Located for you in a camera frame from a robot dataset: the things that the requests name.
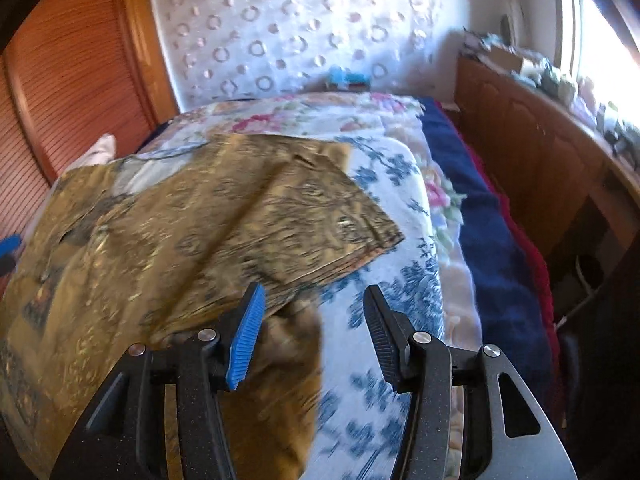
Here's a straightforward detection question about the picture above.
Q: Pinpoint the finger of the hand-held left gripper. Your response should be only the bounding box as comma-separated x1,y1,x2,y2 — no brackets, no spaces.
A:
0,235,22,273

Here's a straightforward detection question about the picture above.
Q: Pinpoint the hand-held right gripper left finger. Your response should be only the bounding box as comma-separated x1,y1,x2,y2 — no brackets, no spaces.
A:
50,282,266,480

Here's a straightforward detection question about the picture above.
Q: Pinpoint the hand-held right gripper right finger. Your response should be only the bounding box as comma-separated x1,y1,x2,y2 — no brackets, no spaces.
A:
362,285,576,480

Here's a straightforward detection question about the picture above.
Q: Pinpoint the gold paisley patterned garment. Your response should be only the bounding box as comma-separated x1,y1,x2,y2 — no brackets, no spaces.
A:
0,132,406,480

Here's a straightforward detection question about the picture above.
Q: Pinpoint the navy blue blanket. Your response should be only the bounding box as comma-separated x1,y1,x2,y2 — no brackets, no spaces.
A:
420,97,556,391

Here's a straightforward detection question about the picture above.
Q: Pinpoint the folded pale pink cloth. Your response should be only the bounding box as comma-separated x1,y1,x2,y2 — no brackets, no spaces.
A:
75,132,118,168

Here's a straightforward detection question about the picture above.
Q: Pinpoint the blue floral white bedsheet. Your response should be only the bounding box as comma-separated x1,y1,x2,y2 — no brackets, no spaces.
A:
135,135,451,480

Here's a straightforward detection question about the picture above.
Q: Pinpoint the pink floral quilt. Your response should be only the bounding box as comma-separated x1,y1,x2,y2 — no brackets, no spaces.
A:
150,91,483,480

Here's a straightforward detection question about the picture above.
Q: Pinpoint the long wooden cabinet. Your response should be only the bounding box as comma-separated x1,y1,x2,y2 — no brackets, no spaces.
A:
452,55,640,271

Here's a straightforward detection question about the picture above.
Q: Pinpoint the circle patterned sheer curtain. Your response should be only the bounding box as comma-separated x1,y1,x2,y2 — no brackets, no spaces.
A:
147,0,451,111

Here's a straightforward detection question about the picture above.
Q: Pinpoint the cardboard box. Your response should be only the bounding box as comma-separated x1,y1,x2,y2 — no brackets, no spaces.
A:
487,45,526,72

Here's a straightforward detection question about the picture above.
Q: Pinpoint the window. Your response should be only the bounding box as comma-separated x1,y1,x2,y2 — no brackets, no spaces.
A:
555,0,640,111

